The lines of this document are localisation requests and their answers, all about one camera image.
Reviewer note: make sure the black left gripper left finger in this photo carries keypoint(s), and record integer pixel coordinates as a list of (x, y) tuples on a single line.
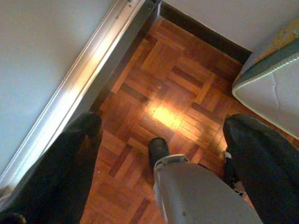
[(58, 168)]

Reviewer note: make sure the aluminium sliding door frame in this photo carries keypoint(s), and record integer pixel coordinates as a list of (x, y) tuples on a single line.
[(77, 88)]

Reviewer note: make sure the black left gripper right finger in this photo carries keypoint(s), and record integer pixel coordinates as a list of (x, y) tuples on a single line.
[(264, 168)]

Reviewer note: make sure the dark wooden skirting board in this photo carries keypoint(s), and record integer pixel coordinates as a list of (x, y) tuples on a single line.
[(205, 32)]

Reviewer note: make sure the white quilted mattress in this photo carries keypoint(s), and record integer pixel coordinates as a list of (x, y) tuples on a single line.
[(271, 93)]

